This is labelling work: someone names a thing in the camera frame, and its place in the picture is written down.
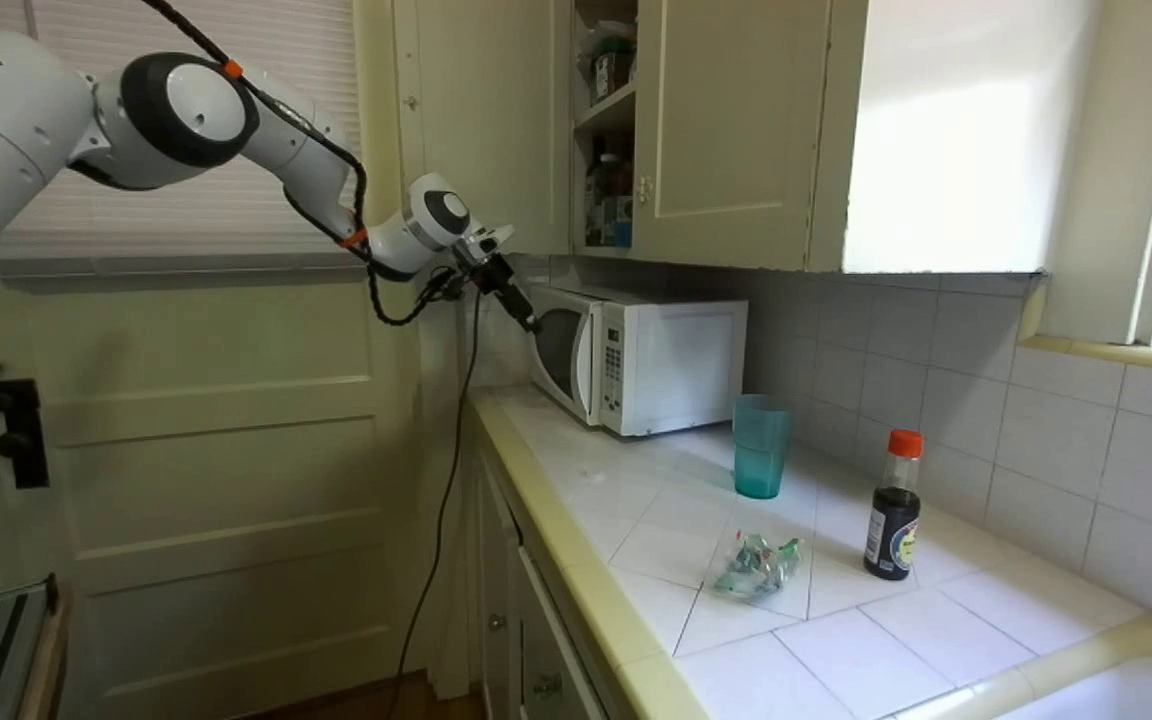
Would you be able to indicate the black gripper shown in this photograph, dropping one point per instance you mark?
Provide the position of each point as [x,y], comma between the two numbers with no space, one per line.
[491,272]

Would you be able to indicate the black microwave door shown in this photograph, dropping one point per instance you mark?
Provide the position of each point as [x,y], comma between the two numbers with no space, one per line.
[561,354]

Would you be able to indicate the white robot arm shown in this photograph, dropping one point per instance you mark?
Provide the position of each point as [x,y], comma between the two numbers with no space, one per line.
[166,117]

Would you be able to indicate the white microwave oven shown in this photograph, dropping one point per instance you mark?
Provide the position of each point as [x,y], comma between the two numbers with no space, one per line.
[664,364]

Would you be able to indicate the cream panelled door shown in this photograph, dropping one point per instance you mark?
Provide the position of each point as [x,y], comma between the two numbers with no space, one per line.
[227,488]

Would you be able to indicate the black door latch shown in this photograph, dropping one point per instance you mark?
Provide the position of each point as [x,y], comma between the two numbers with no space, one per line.
[21,438]

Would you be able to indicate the items on cabinet shelf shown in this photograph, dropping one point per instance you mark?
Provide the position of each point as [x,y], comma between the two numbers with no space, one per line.
[605,135]

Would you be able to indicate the teal plastic cup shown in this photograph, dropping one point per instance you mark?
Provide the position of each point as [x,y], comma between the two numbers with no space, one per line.
[762,449]

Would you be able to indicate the white window blind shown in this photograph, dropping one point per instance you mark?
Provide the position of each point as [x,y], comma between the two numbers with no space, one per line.
[227,220]

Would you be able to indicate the crumpled green plastic wrapper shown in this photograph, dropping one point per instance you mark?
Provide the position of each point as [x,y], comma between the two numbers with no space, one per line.
[757,565]

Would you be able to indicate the cream lower cabinet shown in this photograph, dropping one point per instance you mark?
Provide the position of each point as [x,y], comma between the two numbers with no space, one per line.
[537,656]

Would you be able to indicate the soy sauce bottle red cap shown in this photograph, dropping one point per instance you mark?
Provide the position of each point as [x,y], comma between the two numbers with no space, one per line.
[894,514]

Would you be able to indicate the white sink basin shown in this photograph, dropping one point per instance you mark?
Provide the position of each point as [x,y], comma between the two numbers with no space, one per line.
[1115,693]

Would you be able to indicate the cream upper wall cabinet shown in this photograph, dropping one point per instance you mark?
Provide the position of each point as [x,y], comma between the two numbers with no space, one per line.
[861,138]

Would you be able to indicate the window frame right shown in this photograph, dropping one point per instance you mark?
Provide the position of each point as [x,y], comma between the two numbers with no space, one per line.
[1098,282]

